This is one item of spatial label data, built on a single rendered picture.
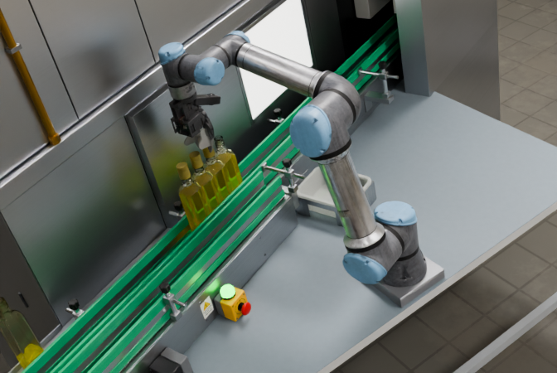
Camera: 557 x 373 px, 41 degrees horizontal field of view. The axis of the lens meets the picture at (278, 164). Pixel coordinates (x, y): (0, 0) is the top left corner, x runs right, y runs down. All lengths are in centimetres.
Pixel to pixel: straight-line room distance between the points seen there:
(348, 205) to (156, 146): 68
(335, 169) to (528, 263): 166
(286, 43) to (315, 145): 99
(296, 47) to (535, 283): 140
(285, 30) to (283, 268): 88
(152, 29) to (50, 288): 80
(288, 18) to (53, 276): 124
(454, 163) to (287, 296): 80
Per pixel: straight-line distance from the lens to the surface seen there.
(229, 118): 256
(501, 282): 332
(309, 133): 183
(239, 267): 233
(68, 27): 208
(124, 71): 223
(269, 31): 268
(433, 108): 301
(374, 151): 281
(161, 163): 235
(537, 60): 477
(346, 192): 193
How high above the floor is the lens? 239
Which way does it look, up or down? 35 degrees down
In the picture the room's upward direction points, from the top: 14 degrees counter-clockwise
